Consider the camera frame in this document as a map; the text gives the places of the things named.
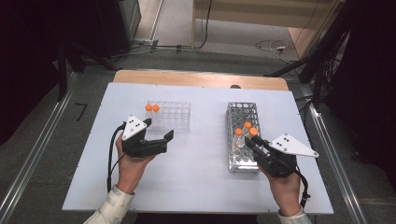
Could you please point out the beige wooden furniture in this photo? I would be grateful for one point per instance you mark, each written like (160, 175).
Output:
(264, 14)

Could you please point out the dark curtain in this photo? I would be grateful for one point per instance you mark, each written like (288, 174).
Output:
(25, 62)
(370, 77)

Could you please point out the person's right hand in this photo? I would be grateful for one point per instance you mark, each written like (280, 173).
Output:
(286, 193)

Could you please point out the white board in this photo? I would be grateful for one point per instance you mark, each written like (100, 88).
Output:
(193, 174)

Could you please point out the grey power strip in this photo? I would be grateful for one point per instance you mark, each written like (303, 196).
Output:
(146, 42)

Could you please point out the black metal stand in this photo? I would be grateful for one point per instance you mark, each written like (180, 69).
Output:
(62, 77)

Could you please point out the metal tube rack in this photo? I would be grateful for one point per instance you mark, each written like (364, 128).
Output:
(239, 112)

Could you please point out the orange-capped test tube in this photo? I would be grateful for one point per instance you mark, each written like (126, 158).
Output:
(247, 124)
(238, 132)
(253, 131)
(148, 107)
(156, 108)

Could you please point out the clear plastic tube rack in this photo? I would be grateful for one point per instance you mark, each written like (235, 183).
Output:
(174, 116)

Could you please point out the black cabinet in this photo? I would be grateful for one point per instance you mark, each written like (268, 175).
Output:
(115, 28)

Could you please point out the person's left hand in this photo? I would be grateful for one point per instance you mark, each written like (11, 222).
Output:
(132, 171)

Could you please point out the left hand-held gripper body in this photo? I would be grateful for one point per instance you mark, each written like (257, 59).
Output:
(135, 146)

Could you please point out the aluminium floor rail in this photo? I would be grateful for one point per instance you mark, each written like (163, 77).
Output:
(31, 158)
(320, 124)

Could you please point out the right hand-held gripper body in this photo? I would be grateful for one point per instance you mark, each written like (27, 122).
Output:
(278, 165)

